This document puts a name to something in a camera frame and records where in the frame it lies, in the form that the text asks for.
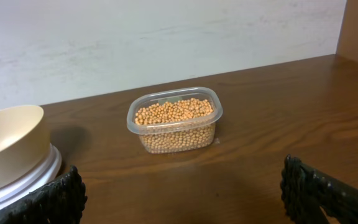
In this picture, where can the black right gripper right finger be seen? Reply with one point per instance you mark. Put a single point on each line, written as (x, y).
(310, 196)

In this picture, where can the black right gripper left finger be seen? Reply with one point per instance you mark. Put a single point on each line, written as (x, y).
(60, 201)

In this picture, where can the white digital kitchen scale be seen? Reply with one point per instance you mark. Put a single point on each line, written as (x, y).
(41, 174)

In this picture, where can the cream bowl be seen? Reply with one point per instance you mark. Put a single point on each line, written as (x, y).
(24, 141)

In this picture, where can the soybeans pile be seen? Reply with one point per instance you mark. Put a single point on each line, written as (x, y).
(174, 126)

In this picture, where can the clear plastic container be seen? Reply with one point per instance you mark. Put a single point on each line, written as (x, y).
(172, 96)

